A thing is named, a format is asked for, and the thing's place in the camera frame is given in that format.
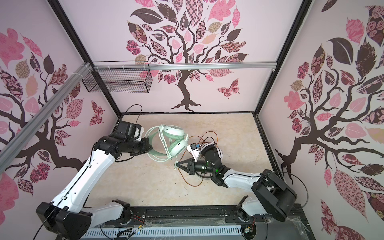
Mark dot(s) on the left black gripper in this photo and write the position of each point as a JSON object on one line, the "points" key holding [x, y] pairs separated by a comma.
{"points": [[146, 147]]}

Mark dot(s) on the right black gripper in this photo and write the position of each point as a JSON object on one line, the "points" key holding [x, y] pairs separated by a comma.
{"points": [[192, 168]]}

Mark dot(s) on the mint green white headphones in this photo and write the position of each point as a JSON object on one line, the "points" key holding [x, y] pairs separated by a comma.
{"points": [[173, 139]]}

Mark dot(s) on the black white headphones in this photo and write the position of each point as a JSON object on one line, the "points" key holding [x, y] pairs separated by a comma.
{"points": [[211, 152]]}

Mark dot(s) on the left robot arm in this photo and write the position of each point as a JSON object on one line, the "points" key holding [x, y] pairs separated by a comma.
{"points": [[66, 215]]}

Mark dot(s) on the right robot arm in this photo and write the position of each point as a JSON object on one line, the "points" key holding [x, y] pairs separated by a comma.
{"points": [[268, 194]]}

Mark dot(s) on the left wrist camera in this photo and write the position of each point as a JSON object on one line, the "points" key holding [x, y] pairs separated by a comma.
{"points": [[129, 131]]}

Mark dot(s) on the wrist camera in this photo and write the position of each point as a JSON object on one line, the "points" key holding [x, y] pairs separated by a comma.
{"points": [[129, 131], [194, 150]]}

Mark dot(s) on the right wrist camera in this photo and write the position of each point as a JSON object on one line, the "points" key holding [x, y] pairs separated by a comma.
{"points": [[194, 150]]}

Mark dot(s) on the black wire basket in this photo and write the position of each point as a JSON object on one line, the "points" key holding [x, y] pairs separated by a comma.
{"points": [[119, 77]]}

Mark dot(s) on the white slotted cable duct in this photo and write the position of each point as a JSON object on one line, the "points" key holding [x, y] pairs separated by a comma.
{"points": [[166, 233]]}

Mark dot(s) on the aluminium rail back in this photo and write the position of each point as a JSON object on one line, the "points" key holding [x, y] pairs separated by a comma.
{"points": [[198, 66]]}

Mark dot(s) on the aluminium rail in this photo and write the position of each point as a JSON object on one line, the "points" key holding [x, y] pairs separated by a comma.
{"points": [[12, 149], [198, 66]]}

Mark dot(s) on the aluminium rail left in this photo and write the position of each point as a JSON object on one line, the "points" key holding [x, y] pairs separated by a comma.
{"points": [[12, 149]]}

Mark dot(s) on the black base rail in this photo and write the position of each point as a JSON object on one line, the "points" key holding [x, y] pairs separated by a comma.
{"points": [[259, 227]]}

